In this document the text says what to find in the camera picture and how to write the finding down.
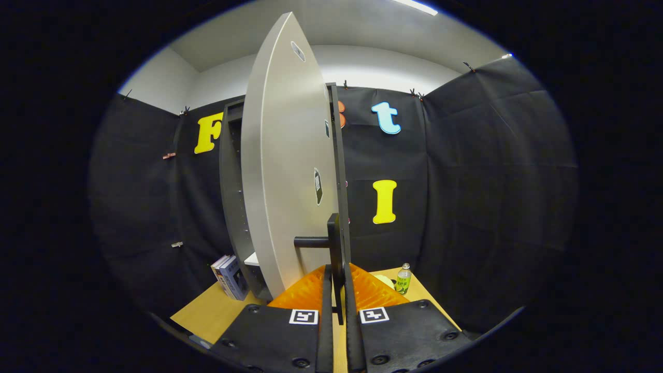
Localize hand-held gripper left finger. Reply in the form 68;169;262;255
210;264;335;373

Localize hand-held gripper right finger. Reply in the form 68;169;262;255
343;263;472;373

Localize dark grey shoe cabinet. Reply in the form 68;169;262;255
219;96;275;304

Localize beige shoe cabinet door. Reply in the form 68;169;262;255
241;11;354;326

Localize green drink bottle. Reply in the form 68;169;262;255
395;263;413;295

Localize blue cover book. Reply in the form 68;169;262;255
220;256;250;302

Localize white cover book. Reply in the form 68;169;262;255
211;254;232;292

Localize black backdrop cloth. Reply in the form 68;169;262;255
88;54;578;332

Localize long ceiling light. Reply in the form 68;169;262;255
391;0;438;16

